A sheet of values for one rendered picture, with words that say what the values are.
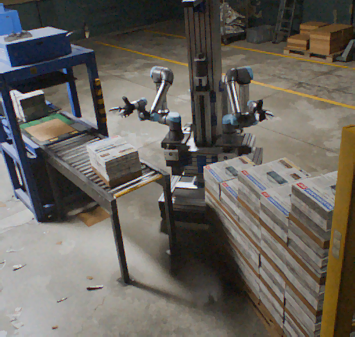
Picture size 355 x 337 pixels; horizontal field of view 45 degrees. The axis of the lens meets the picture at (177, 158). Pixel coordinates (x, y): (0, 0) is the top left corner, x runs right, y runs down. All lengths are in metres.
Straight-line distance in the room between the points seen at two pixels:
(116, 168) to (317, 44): 6.64
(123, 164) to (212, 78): 1.14
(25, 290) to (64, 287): 0.32
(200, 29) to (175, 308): 2.24
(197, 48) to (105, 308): 2.23
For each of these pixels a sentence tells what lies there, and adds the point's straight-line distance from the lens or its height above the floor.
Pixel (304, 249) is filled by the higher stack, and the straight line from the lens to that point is 2.36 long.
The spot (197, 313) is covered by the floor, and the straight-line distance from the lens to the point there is 3.33.
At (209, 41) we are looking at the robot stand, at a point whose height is 1.66.
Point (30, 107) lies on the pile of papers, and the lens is 4.94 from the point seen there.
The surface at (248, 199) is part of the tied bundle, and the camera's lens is 2.78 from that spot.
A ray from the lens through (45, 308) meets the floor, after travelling 3.63.
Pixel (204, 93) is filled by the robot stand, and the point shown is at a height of 1.24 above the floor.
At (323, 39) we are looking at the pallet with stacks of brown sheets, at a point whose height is 0.41.
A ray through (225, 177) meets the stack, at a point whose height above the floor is 0.83.
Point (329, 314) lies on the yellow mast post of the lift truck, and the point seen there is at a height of 1.01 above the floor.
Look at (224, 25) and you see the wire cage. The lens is 10.59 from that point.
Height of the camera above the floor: 2.46
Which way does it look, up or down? 28 degrees down
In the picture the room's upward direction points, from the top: 5 degrees counter-clockwise
